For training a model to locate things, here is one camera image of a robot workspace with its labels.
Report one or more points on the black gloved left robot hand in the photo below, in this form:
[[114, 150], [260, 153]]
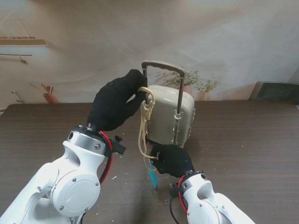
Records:
[[112, 105]]

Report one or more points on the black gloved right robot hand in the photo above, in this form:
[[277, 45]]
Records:
[[175, 161]]

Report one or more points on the teal paper luggage tag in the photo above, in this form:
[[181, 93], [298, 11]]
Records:
[[153, 178]]

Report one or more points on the beige mini trolley suitcase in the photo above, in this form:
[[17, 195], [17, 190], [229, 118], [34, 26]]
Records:
[[168, 112]]

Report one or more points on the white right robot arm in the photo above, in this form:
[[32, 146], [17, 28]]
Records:
[[205, 203]]

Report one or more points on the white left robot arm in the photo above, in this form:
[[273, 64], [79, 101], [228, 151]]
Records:
[[70, 186]]

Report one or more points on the printed backdrop cloth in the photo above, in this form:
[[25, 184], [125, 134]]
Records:
[[70, 46]]

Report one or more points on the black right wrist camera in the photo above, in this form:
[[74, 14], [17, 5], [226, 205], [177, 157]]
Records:
[[174, 192]]

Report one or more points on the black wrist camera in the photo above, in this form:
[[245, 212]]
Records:
[[118, 147], [174, 192]]

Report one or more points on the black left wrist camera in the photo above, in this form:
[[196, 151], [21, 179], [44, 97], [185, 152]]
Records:
[[118, 147]]

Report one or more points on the black box with grey frame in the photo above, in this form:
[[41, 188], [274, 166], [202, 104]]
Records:
[[275, 92]]

